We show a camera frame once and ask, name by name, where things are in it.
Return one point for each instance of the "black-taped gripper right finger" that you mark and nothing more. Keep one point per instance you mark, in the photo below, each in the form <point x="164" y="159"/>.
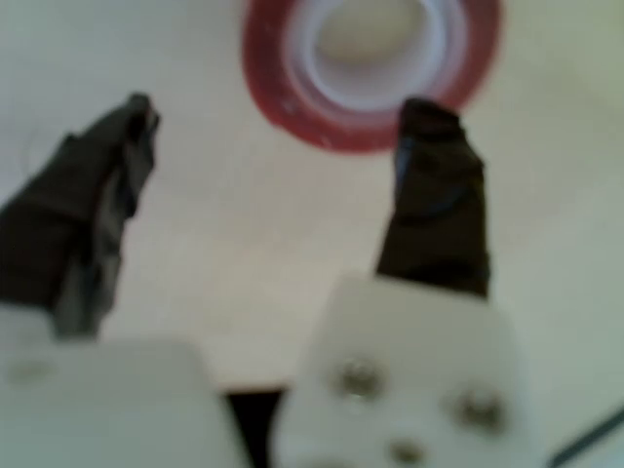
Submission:
<point x="439" y="219"/>

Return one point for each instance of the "black-taped gripper left finger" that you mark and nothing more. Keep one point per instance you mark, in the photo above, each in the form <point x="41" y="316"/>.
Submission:
<point x="53" y="229"/>

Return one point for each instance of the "red tape roll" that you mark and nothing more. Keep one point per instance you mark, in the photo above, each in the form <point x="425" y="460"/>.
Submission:
<point x="273" y="97"/>

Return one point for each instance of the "black tape strip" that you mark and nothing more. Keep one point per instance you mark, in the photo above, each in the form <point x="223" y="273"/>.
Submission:
<point x="585" y="441"/>

